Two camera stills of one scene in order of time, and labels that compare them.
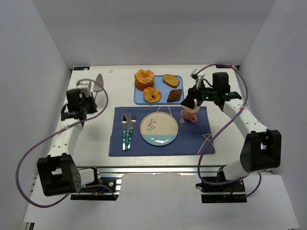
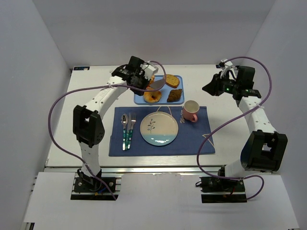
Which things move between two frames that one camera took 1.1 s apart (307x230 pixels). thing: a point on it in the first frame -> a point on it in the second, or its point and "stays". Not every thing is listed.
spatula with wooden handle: x=97 y=87 -> x=157 y=85
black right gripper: x=194 y=95 -> x=216 y=83
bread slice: x=171 y=80 stays
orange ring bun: x=151 y=95 stays
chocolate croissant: x=174 y=95 stays
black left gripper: x=84 y=96 -> x=139 y=84
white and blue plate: x=159 y=128 stays
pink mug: x=191 y=114 stays
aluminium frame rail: x=179 y=170 stays
